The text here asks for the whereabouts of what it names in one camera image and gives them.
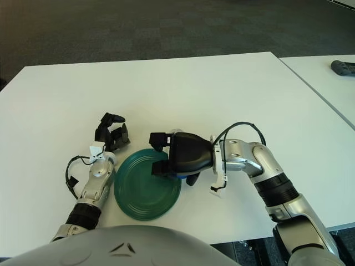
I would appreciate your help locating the dark grey handheld controller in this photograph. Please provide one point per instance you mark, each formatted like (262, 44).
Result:
(342, 67)

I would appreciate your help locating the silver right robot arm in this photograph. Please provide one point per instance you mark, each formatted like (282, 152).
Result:
(255, 158)

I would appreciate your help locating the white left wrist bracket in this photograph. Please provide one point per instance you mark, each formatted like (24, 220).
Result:
(95, 151)

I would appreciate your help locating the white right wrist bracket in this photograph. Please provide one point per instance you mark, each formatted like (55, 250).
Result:
(217, 192)

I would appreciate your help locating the grey robot torso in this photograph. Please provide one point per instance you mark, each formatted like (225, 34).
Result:
(111, 249)

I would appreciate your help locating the black table leg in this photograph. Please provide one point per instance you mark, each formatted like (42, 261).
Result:
(258, 252)

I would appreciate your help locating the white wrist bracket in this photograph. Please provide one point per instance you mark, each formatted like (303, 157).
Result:
(217, 192)
(95, 151)

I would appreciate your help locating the clear bottle with blue cap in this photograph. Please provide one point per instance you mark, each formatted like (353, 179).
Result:
(181, 176)

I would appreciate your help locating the green round plate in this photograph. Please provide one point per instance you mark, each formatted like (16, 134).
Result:
(138, 194)

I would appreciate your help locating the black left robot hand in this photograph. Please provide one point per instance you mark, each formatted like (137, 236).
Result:
(101, 135)

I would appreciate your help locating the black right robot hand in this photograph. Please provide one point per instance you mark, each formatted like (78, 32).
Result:
(191, 152)

